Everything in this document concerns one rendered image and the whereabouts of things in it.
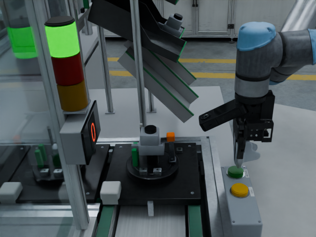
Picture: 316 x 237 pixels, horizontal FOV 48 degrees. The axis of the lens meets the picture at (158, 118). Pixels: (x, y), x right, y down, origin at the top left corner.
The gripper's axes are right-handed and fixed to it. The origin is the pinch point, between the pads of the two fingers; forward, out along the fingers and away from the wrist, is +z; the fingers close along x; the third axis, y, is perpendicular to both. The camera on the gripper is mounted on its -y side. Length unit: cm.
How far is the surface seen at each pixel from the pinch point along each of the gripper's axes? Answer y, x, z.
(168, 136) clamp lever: -17.0, 0.6, -8.1
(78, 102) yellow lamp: -31.8, -19.5, -28.2
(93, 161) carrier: -38.2, 4.5, 2.4
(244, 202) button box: 0.6, -10.9, 3.4
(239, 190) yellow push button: -0.2, -7.9, 2.2
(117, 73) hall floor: -84, 306, 99
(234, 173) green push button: -0.4, -1.3, 2.2
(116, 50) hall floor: -96, 385, 99
